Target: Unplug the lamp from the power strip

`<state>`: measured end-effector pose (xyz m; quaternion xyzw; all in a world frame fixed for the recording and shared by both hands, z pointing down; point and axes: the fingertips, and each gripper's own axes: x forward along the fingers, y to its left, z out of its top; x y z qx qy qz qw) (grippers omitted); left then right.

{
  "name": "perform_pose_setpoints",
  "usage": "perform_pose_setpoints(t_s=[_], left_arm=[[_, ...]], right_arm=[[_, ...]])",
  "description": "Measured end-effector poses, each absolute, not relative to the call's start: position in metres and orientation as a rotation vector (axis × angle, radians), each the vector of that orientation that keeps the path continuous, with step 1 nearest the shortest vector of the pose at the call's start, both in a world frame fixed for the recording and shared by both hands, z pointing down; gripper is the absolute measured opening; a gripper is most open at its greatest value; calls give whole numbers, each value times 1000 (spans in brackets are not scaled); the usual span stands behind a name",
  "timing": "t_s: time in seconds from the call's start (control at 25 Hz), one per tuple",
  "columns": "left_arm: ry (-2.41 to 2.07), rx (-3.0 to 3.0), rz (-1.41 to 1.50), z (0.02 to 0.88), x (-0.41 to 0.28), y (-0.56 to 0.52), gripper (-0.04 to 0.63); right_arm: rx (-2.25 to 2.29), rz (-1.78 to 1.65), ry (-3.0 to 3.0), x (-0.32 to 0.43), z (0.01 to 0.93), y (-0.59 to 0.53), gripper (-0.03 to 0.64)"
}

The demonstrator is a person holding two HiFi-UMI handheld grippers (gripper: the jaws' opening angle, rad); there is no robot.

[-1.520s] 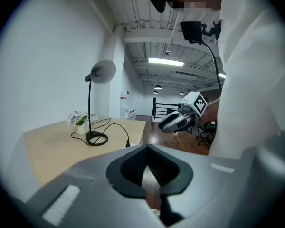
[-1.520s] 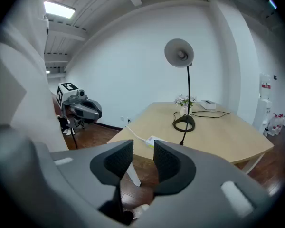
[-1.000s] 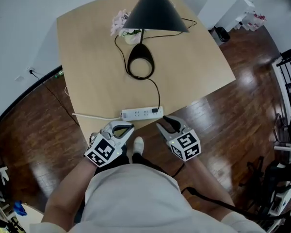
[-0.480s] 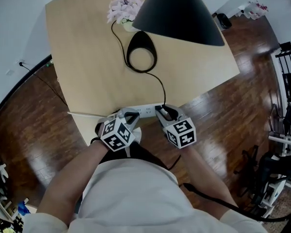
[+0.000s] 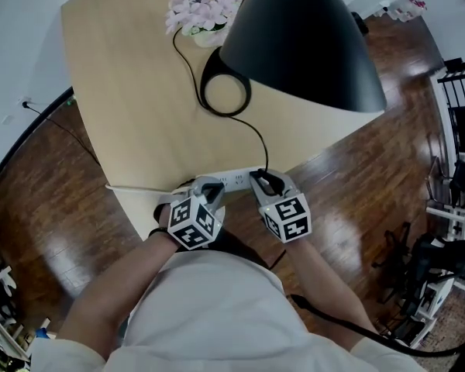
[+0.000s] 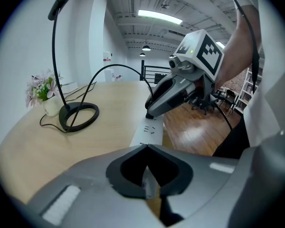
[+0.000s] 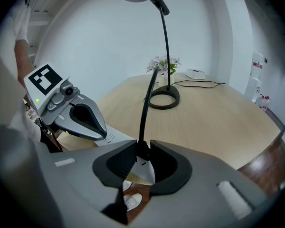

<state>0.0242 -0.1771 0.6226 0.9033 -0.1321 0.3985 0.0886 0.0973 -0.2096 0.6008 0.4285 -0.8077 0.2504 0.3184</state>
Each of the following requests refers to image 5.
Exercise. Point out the black desk lamp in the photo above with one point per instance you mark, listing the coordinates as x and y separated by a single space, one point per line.
294 33

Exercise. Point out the white metal frame cart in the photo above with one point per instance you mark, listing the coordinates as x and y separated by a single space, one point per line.
455 215

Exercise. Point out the black metal railing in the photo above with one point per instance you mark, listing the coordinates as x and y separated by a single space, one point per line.
463 103

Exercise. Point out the black wristband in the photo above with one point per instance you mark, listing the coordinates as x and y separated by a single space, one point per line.
157 232

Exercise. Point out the person's white shirt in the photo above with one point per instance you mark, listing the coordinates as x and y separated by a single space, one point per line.
217 316

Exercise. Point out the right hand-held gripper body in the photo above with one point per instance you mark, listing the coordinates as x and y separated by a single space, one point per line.
288 217

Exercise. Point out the pink flowers in white pot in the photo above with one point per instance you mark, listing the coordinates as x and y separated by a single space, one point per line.
201 10

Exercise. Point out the black office chair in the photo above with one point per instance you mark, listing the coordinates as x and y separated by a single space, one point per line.
430 258

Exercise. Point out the person's left forearm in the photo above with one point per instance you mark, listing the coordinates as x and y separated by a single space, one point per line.
112 297

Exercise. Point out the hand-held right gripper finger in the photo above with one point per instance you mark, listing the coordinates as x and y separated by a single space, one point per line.
276 183
259 190

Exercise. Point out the cluttered storage shelf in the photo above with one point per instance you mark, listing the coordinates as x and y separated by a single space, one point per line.
0 324

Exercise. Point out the pink orchid plant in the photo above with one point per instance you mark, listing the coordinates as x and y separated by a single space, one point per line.
407 6

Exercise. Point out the white wall socket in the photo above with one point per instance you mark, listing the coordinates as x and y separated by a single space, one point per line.
25 101

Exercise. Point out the white blank wall plate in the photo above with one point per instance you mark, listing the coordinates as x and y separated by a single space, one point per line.
7 119

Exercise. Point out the white power strip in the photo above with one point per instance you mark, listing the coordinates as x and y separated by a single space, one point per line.
236 178

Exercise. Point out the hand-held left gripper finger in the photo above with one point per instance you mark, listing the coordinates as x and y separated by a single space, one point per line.
217 198
207 181

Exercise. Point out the person's right forearm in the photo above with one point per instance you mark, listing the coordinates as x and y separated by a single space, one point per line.
329 285

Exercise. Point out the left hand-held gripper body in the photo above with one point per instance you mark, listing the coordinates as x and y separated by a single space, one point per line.
193 223

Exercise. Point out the green-lit floor device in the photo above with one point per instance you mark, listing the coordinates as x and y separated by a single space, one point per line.
69 100

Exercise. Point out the light wooden table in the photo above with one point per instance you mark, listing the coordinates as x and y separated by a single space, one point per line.
120 91

